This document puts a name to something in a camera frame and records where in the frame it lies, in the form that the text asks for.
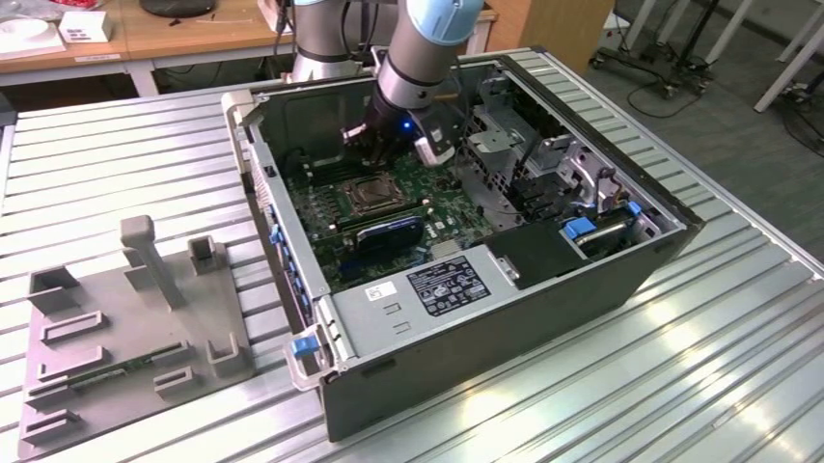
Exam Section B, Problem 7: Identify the white round device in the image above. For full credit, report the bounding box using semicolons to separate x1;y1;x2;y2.
0;17;65;55

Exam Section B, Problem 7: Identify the metal socket cover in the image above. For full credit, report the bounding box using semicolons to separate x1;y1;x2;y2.
343;172;411;215

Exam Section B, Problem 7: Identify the silver drive cage bracket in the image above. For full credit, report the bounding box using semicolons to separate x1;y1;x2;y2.
467;128;523;156

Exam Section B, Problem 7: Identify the wooden cabinet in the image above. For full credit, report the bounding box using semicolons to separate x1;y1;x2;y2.
487;0;614;76

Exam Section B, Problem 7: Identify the grey power supply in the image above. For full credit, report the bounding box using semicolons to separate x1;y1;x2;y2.
313;243;523;363

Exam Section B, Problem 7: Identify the black wheeled stand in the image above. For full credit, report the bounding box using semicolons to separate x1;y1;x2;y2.
590;0;719;100

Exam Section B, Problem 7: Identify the wooden desk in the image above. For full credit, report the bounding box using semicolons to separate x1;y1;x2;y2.
0;0;140;97
118;0;500;95

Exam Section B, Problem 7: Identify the perforated metal drive cage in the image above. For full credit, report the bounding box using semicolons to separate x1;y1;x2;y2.
459;71;542;228

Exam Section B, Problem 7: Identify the black graphics card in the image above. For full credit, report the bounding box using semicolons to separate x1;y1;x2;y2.
351;214;427;256

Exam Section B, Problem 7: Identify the white labelled box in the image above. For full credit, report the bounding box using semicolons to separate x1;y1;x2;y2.
56;10;114;44

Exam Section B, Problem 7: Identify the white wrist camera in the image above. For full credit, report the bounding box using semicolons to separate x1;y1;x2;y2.
404;108;460;168

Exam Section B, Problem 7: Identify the CPU socket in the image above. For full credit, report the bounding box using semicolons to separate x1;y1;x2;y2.
339;169;416;217

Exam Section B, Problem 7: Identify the green motherboard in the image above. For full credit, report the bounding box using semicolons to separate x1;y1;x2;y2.
281;144;516;286

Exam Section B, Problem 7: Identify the white table frame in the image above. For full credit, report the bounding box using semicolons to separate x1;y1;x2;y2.
752;0;824;113

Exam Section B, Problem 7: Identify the silver CPU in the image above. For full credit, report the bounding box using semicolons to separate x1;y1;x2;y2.
356;177;400;207

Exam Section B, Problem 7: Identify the black plastic drive bay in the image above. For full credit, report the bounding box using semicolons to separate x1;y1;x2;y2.
483;224;591;290

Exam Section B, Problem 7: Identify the black and grey PC case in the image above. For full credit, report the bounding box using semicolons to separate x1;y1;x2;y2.
217;51;706;445

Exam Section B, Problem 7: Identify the silver metal bay frame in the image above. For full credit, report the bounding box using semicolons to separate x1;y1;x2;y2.
530;134;623;213

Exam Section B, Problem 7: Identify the black round base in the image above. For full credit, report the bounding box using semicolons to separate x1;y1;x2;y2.
139;0;219;16

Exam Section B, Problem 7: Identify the grey parts rack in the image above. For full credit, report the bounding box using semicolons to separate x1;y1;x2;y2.
17;215;260;459

